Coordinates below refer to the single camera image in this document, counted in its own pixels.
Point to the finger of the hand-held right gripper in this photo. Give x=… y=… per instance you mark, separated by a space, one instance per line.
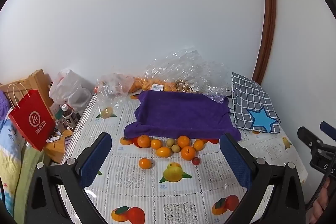
x=311 y=141
x=328 y=128

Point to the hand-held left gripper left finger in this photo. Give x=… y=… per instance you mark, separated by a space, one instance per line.
x=95 y=158

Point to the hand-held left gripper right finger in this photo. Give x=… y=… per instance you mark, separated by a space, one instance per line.
x=236 y=161

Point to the small red fruit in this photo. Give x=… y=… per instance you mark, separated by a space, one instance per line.
x=195 y=160

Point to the small orange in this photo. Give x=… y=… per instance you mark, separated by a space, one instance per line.
x=145 y=163
x=198 y=145
x=164 y=152
x=156 y=144

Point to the tangerine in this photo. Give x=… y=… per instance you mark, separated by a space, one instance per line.
x=188 y=153
x=143 y=141
x=183 y=140

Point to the person's right hand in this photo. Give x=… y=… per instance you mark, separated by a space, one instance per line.
x=321 y=207

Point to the wooden bedside table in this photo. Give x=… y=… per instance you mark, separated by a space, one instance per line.
x=56 y=148

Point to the plastic drink bottle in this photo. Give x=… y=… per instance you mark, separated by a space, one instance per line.
x=68 y=117

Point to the fruit print tablecloth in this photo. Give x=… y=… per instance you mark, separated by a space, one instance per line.
x=147 y=187

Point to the longan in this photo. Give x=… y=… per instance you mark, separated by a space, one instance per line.
x=176 y=148
x=170 y=142

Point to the small clear plastic bag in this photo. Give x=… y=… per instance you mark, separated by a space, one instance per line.
x=113 y=98

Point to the grey checked bag blue star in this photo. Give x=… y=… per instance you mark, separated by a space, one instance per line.
x=249 y=92

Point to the green cloth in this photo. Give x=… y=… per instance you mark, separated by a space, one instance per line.
x=26 y=176

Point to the purple towel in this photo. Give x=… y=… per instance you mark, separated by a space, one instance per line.
x=181 y=113

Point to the white plastic bag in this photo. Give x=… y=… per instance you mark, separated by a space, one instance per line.
x=71 y=87

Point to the red paper bag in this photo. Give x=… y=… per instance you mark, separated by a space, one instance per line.
x=29 y=119

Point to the printed blanket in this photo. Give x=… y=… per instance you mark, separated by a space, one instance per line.
x=8 y=150

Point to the pile of bagged longans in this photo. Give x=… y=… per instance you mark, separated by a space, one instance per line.
x=185 y=87

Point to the pile of bagged oranges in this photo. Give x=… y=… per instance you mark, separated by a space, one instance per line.
x=147 y=83

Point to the clear plastic bag of longans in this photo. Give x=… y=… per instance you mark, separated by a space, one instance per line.
x=207 y=71

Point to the clear plastic bag of oranges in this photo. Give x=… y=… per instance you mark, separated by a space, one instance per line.
x=160 y=69

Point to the brown wooden door frame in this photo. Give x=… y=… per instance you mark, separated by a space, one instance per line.
x=269 y=3

